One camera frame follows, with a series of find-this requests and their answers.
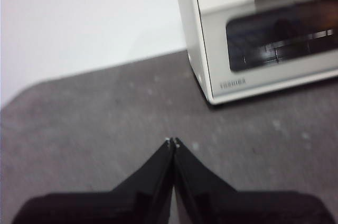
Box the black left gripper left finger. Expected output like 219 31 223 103
12 137 174 224

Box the white toaster oven body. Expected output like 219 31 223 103
176 0 338 106

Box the glass oven door with handle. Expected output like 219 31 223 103
196 0 338 104

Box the metal wire oven rack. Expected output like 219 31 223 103
229 30 338 63

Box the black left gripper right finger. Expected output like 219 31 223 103
173 136 334 224

